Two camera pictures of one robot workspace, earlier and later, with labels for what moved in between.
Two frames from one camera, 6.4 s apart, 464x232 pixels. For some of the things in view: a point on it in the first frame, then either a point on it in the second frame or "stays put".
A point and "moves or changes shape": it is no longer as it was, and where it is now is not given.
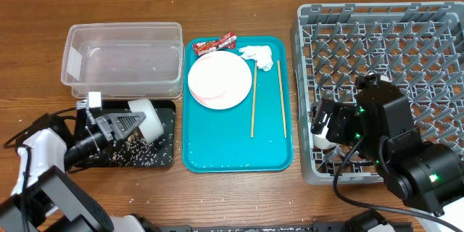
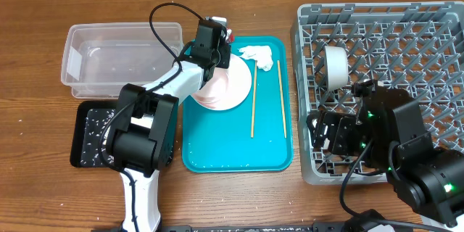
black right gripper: [332, 120] → [341, 135]
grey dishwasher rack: [417, 48] stays put
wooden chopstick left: [253, 110] stays put
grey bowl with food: [151, 127] moves or changes shape
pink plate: [220, 80] stays put
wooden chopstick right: [282, 100] stays put
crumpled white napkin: [262, 54] stays put
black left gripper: [112, 127] → [226, 51]
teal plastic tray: [255, 135] stays put
